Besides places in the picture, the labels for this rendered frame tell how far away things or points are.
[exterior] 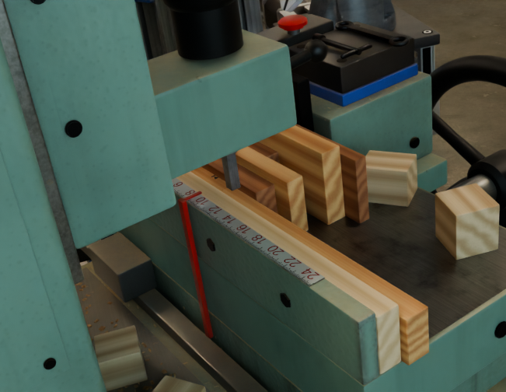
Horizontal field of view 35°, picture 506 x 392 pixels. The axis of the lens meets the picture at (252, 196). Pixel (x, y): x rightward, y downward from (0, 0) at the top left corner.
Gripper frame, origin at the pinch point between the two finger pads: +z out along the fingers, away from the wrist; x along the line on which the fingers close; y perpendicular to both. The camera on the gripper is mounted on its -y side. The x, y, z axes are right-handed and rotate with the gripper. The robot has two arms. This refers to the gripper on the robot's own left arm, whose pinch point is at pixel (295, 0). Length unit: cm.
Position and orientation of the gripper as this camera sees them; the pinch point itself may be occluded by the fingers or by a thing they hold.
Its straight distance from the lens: 82.4
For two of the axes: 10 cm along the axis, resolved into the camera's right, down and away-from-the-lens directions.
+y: -7.7, -1.0, -6.4
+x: 5.7, 3.5, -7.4
